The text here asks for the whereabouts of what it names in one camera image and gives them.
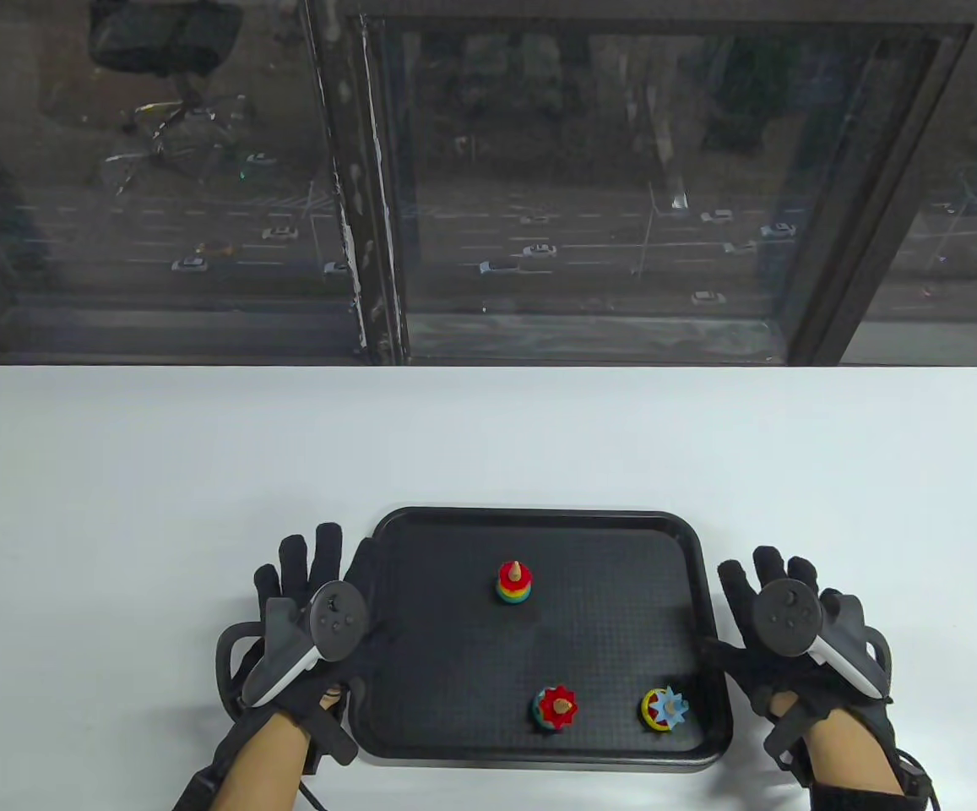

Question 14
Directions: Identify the person's right hand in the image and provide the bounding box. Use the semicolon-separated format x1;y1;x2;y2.
703;545;898;770

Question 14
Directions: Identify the person's left hand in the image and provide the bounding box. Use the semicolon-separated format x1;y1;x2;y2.
239;522;400;765

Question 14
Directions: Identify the yellow blue gear small top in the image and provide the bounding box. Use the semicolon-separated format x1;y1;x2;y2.
640;684;690;734

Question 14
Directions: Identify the red gear small top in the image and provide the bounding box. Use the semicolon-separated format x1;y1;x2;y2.
532;684;579;734

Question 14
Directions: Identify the rainbow small top with stem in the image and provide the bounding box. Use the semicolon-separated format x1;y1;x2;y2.
494;558;533;607

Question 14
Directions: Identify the person's right forearm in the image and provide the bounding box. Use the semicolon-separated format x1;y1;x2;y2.
792;705;936;811

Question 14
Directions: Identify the person's left forearm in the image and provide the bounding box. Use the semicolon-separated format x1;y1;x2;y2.
171;705;316;811

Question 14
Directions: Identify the right grey white controller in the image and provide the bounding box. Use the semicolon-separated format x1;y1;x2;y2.
750;579;893;700

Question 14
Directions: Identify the grey white controller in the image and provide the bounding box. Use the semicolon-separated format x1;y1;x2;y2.
750;579;893;700
239;580;369;709

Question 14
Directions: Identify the left grey white controller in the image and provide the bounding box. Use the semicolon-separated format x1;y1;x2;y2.
239;580;369;709

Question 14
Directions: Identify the black plastic tray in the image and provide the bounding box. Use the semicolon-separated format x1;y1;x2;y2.
351;507;734;774

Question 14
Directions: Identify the dark metal window frame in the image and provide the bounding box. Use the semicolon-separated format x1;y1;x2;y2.
0;0;977;368

